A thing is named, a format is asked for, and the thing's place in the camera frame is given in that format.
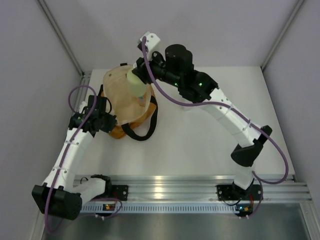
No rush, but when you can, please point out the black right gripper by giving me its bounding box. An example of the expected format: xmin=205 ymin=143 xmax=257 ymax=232
xmin=132 ymin=48 xmax=182 ymax=89

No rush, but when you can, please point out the yellow-green pump bottle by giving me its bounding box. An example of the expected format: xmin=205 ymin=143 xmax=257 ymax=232
xmin=126 ymin=70 xmax=147 ymax=98

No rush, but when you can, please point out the tan canvas bag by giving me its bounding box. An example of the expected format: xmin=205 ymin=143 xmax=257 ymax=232
xmin=101 ymin=64 xmax=159 ymax=142

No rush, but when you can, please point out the pink capped orange bottle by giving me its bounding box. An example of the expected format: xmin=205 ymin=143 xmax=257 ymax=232
xmin=136 ymin=96 xmax=146 ymax=107

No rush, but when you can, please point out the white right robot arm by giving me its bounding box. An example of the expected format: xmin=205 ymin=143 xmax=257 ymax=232
xmin=133 ymin=43 xmax=272 ymax=199

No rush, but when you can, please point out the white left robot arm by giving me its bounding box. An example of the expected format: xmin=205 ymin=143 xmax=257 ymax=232
xmin=31 ymin=95 xmax=117 ymax=220

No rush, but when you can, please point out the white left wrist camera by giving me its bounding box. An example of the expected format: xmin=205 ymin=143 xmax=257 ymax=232
xmin=78 ymin=101 xmax=88 ymax=113

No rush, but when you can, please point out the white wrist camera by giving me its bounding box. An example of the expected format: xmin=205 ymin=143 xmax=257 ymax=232
xmin=137 ymin=31 xmax=161 ymax=54
xmin=78 ymin=101 xmax=88 ymax=113

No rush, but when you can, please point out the black bag strap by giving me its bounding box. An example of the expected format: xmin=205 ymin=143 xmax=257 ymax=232
xmin=120 ymin=97 xmax=158 ymax=142

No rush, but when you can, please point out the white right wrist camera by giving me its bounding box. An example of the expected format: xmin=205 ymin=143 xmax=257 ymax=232
xmin=137 ymin=31 xmax=161 ymax=54

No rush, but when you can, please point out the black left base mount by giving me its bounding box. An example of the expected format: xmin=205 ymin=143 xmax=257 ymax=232
xmin=110 ymin=185 xmax=129 ymax=201

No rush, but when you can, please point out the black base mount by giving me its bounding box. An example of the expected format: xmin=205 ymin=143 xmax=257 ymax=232
xmin=216 ymin=184 xmax=262 ymax=202
xmin=110 ymin=185 xmax=129 ymax=201

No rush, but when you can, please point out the left aluminium frame post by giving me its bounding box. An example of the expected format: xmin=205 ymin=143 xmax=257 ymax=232
xmin=35 ymin=0 xmax=91 ymax=79

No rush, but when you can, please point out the aluminium frame post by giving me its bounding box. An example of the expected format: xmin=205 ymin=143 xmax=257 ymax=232
xmin=260 ymin=0 xmax=307 ymax=72
xmin=35 ymin=0 xmax=91 ymax=79

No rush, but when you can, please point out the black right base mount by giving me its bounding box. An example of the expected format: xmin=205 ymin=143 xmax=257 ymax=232
xmin=216 ymin=184 xmax=262 ymax=202

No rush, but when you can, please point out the right aluminium frame post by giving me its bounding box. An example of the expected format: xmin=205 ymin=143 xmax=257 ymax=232
xmin=260 ymin=0 xmax=307 ymax=72

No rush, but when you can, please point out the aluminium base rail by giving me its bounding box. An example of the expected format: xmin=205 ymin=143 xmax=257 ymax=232
xmin=79 ymin=176 xmax=312 ymax=217

